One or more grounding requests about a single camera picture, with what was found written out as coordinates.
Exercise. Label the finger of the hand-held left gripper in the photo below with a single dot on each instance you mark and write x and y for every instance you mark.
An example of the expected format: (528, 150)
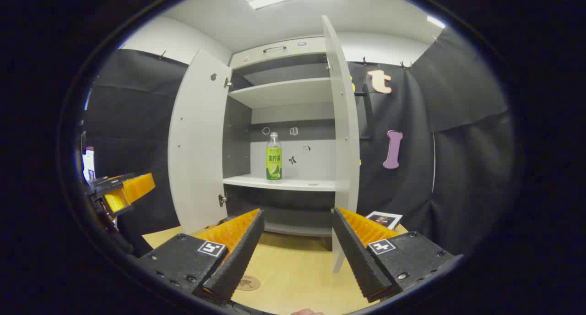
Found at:
(137, 187)

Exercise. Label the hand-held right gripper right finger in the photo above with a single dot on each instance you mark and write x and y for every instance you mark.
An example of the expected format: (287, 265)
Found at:
(355, 255)

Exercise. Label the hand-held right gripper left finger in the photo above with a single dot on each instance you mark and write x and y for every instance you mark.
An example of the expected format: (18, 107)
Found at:
(242, 255)

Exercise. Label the round brown coaster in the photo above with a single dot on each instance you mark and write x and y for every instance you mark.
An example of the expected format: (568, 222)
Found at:
(251, 284)

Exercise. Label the grey cabinet door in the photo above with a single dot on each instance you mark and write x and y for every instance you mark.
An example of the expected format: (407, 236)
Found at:
(199, 145)
(341, 122)

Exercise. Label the green label bottle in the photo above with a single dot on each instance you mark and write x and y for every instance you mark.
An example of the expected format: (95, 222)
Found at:
(274, 161)

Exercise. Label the white cabinet shelf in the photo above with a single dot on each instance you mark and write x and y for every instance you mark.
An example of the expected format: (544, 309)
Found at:
(297, 183)
(284, 93)

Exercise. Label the grey cabinet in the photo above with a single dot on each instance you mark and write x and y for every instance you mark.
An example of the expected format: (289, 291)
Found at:
(238, 136)

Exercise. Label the white book with dark picture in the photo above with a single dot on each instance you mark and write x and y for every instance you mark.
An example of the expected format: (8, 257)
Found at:
(384, 219)

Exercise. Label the white carton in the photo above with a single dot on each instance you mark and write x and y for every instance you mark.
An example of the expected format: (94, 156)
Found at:
(89, 164)

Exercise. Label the black backdrop cloth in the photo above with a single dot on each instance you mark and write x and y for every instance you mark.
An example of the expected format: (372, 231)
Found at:
(458, 191)

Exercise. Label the small ceiling light panel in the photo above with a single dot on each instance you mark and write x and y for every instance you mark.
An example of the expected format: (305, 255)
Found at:
(436, 22)

